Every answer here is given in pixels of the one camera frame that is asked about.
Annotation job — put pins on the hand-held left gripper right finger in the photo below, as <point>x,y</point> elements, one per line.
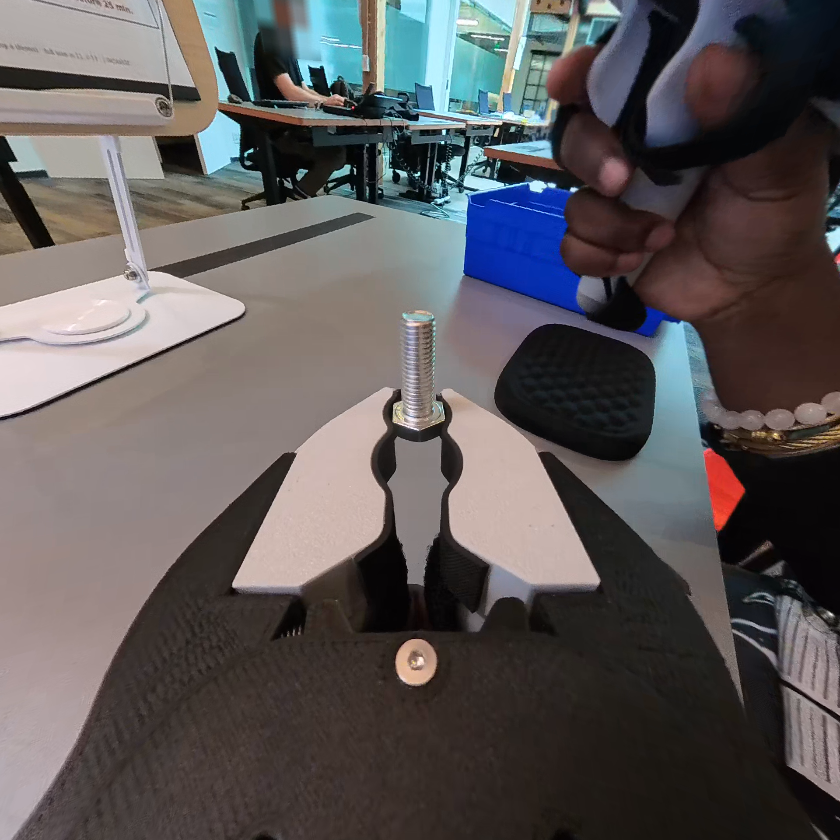
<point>518,518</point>

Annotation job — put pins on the person's right hand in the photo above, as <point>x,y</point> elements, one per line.
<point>754,249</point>

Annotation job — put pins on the person's right forearm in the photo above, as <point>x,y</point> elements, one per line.
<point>787,512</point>

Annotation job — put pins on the long steel hex bolt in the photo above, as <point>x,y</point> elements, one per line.
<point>418,367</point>

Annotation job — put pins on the black office chair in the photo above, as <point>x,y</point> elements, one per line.
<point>233,72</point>

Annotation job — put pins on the white display stand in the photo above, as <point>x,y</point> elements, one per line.
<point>164,315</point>

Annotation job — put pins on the black wrist rest pad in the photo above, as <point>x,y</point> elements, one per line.
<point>577,394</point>

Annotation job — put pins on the person's printed black shirt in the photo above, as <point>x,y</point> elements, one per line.
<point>807,656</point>

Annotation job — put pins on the black keyboard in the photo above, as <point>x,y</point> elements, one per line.
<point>282,103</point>

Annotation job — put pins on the blue plastic bin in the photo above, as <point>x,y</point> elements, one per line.
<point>512,243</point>

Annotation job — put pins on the orange red object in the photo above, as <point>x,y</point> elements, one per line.
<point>722,485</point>

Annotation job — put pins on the wooden desk with black legs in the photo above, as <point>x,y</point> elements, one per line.
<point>295,115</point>

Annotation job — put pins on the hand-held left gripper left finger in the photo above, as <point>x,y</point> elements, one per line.
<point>315,512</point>

